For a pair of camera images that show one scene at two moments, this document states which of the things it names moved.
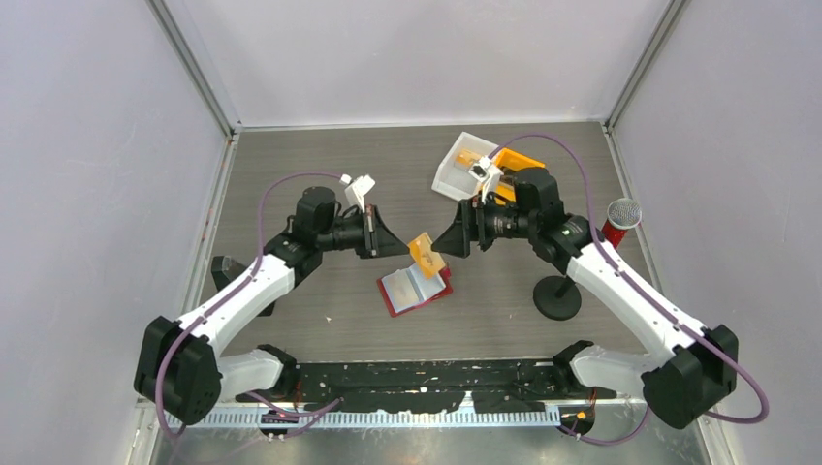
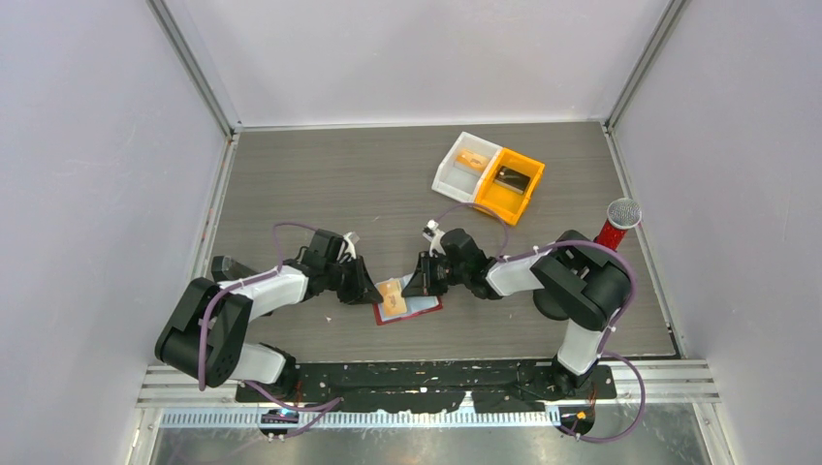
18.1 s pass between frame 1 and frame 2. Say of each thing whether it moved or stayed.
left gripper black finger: moved
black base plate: stayed
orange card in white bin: stayed
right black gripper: moved
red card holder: moved
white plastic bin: stayed
